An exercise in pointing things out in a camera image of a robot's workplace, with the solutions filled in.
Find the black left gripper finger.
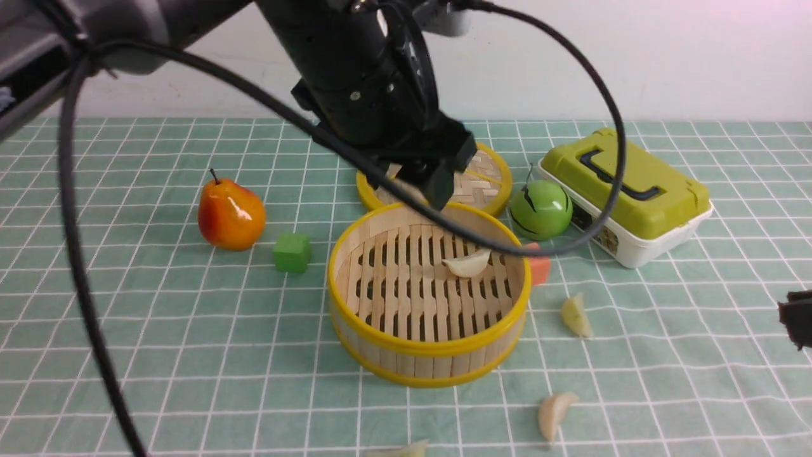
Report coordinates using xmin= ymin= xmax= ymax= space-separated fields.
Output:
xmin=421 ymin=160 xmax=455 ymax=211

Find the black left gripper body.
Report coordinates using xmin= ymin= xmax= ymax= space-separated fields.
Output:
xmin=291 ymin=1 xmax=476 ymax=190

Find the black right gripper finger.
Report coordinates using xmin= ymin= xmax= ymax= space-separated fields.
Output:
xmin=778 ymin=289 xmax=811 ymax=351

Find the white dumpling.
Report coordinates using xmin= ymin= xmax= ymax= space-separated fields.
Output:
xmin=442 ymin=249 xmax=491 ymax=279
xmin=537 ymin=392 xmax=580 ymax=443

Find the pale green dumpling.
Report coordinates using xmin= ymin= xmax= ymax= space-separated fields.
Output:
xmin=560 ymin=293 xmax=594 ymax=339

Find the pale dumpling bottom edge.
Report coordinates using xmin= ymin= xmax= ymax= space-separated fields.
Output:
xmin=364 ymin=439 xmax=430 ymax=457

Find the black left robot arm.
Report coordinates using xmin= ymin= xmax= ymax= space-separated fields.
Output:
xmin=2 ymin=1 xmax=478 ymax=210

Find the woven bamboo steamer lid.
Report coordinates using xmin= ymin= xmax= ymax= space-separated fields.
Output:
xmin=355 ymin=142 xmax=513 ymax=218

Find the bamboo steamer tray yellow rim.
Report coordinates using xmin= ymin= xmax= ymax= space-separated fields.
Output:
xmin=327 ymin=204 xmax=532 ymax=388

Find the green toy apple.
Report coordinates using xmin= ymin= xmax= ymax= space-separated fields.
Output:
xmin=507 ymin=168 xmax=574 ymax=242

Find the orange foam cube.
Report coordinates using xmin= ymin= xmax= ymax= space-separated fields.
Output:
xmin=525 ymin=256 xmax=551 ymax=288

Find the green foam cube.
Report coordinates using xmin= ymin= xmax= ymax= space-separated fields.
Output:
xmin=273 ymin=232 xmax=312 ymax=273

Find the green lidded white box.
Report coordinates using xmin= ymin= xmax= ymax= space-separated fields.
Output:
xmin=537 ymin=128 xmax=714 ymax=269

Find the orange red toy pear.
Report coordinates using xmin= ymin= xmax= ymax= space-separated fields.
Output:
xmin=197 ymin=168 xmax=266 ymax=251

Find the green checkered tablecloth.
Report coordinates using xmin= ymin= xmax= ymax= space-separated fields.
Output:
xmin=0 ymin=117 xmax=812 ymax=457

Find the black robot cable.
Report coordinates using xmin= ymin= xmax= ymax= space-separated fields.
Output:
xmin=57 ymin=0 xmax=627 ymax=457

